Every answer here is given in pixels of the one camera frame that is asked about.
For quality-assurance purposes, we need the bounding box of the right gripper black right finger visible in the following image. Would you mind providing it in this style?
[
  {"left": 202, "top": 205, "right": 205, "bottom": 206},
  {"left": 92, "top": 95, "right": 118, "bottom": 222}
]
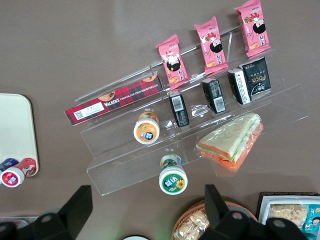
[{"left": 198, "top": 184, "right": 268, "bottom": 240}]

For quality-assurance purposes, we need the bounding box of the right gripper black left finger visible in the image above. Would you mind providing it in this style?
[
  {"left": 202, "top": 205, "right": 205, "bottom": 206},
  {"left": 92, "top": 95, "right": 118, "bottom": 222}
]
[{"left": 17, "top": 184, "right": 94, "bottom": 240}]

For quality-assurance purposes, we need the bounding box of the plastic-wrapped triangle sandwich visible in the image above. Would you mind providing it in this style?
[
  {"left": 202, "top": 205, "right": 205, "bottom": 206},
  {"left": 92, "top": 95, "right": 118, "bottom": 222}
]
[{"left": 196, "top": 112, "right": 265, "bottom": 178}]

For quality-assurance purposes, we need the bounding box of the white rectangular serving tray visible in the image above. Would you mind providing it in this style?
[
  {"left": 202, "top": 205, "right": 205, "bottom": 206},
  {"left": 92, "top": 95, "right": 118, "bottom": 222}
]
[{"left": 258, "top": 194, "right": 320, "bottom": 226}]

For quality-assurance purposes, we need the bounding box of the cream plastic tray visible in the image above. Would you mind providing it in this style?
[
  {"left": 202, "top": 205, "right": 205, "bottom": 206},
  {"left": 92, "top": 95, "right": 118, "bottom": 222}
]
[{"left": 0, "top": 93, "right": 40, "bottom": 177}]

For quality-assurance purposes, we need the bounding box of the clear bag of crisp snacks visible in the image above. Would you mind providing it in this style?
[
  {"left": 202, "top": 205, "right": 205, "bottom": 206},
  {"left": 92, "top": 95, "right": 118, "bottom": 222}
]
[{"left": 174, "top": 209, "right": 211, "bottom": 240}]

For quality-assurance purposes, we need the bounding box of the brown round wicker basket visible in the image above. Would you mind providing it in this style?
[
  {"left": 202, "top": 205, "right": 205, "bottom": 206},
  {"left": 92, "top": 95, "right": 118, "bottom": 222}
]
[{"left": 171, "top": 199, "right": 258, "bottom": 240}]

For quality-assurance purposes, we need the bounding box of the green gum jar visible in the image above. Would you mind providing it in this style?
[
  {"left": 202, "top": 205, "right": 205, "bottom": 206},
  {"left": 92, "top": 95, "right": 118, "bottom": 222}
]
[{"left": 158, "top": 153, "right": 189, "bottom": 196}]

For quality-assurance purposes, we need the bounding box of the clear acrylic stepped stand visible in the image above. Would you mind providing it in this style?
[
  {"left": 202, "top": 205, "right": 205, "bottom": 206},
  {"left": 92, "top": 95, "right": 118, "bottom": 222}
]
[{"left": 64, "top": 24, "right": 310, "bottom": 197}]

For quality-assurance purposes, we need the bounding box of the clear pack of rice crisps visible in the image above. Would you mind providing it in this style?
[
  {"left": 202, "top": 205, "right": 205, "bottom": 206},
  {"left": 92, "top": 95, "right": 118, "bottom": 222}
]
[{"left": 268, "top": 203, "right": 310, "bottom": 228}]

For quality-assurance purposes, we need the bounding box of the red gum jar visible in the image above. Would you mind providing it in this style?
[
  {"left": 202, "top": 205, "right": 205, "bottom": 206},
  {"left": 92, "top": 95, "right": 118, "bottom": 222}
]
[{"left": 0, "top": 157, "right": 38, "bottom": 188}]

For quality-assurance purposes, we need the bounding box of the blue gum jar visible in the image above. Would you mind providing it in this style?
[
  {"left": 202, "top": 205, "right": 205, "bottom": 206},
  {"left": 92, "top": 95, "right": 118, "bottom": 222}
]
[{"left": 0, "top": 157, "right": 20, "bottom": 173}]

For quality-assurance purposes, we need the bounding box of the teal cartoon snack packet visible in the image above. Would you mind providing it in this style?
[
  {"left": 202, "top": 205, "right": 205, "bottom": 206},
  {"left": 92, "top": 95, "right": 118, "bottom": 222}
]
[{"left": 301, "top": 204, "right": 320, "bottom": 233}]

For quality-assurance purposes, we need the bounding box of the orange gum jar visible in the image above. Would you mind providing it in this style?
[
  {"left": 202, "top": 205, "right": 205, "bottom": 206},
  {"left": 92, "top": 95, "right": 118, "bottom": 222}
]
[{"left": 133, "top": 111, "right": 161, "bottom": 145}]

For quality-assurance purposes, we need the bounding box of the small black barcode box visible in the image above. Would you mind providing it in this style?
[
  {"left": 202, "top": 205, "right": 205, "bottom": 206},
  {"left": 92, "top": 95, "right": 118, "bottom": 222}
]
[
  {"left": 168, "top": 90, "right": 190, "bottom": 128},
  {"left": 201, "top": 78, "right": 227, "bottom": 115}
]

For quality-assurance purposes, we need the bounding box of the red tartan shortbread box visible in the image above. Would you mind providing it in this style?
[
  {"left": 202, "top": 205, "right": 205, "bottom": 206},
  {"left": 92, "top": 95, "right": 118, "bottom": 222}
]
[{"left": 64, "top": 74, "right": 164, "bottom": 126}]

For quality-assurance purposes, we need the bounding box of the small black white-sided box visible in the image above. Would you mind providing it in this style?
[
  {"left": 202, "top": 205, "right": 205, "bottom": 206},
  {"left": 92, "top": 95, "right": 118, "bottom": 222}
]
[{"left": 226, "top": 68, "right": 252, "bottom": 105}]

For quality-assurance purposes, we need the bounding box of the black Face packet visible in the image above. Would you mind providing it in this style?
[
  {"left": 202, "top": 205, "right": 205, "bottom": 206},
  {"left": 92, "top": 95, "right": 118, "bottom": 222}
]
[{"left": 239, "top": 56, "right": 272, "bottom": 102}]

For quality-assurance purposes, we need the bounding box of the pink cartoon snack packet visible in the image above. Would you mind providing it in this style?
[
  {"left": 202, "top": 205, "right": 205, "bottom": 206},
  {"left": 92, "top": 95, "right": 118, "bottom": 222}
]
[
  {"left": 234, "top": 0, "right": 272, "bottom": 58},
  {"left": 154, "top": 34, "right": 191, "bottom": 91},
  {"left": 193, "top": 15, "right": 230, "bottom": 75}
]

